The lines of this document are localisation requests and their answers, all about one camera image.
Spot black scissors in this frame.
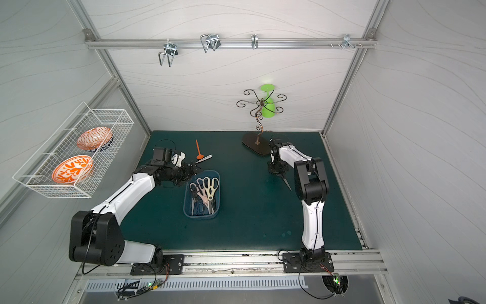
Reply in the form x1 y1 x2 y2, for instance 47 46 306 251
280 174 292 191
189 183 199 216

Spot pink handled scissors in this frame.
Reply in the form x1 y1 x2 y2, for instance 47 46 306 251
196 178 211 213

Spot beige handled kitchen scissors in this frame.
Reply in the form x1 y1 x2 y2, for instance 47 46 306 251
202 177 220 214

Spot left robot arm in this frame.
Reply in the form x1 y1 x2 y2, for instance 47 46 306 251
68 162 201 269

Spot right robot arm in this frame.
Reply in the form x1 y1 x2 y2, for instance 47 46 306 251
268 139 330 263

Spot blue plastic storage box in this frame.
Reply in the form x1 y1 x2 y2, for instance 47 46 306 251
183 170 220 220

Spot orange plastic spoon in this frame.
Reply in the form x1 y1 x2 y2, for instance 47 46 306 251
196 140 205 160

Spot black metal tree stand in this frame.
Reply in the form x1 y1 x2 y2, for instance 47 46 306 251
236 89 287 156

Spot orange patterned bowl rear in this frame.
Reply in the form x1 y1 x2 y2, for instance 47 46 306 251
77 127 113 152

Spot orange patterned bowl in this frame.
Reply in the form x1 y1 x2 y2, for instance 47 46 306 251
77 127 113 152
51 155 94 184

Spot orange patterned bowl front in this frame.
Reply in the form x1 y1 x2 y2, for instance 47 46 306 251
51 155 94 184

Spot white vent strip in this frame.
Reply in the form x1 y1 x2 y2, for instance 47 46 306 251
84 276 308 293

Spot metal double hook left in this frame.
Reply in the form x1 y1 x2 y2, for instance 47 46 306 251
158 42 178 67

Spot metal double hook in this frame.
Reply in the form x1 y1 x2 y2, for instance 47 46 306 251
158 42 178 67
200 34 221 53

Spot metal single hook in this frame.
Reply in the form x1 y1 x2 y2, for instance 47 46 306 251
251 34 258 49

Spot metal double hook middle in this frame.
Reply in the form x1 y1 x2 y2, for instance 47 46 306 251
200 34 221 53

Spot metal hook right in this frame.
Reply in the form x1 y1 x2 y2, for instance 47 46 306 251
329 34 363 49

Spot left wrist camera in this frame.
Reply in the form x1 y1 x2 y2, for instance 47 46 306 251
150 148 186 168

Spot metal spoon white handle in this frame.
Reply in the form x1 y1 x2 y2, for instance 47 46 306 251
195 155 213 164

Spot blue handled scissors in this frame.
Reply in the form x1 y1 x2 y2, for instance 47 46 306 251
193 202 210 217

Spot aluminium front rail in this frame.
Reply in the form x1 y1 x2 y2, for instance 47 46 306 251
75 248 389 280

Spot aluminium rail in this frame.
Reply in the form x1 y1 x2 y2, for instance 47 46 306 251
86 37 378 50
75 248 389 280

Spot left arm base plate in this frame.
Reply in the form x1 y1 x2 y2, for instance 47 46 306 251
130 254 186 276

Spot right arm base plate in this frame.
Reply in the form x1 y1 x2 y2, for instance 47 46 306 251
278 252 335 274

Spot white wire basket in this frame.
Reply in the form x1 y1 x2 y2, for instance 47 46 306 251
13 103 134 198

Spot aluminium top rail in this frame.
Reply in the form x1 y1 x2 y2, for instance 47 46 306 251
86 37 378 50

